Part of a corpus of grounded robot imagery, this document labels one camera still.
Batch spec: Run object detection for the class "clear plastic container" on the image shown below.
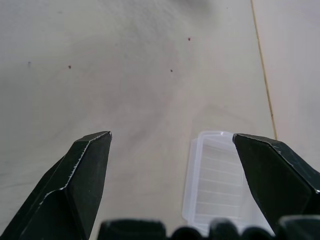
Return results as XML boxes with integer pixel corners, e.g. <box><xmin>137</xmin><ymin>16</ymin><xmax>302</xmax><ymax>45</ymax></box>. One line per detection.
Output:
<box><xmin>181</xmin><ymin>129</ymin><xmax>276</xmax><ymax>237</ymax></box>

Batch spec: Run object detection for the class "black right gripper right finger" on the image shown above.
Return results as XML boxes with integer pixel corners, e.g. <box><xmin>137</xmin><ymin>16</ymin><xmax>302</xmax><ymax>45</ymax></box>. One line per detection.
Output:
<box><xmin>232</xmin><ymin>133</ymin><xmax>320</xmax><ymax>237</ymax></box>

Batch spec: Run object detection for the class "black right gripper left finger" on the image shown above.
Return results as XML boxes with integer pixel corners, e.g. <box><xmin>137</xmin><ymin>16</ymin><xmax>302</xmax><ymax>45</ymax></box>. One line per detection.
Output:
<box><xmin>0</xmin><ymin>130</ymin><xmax>113</xmax><ymax>240</ymax></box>

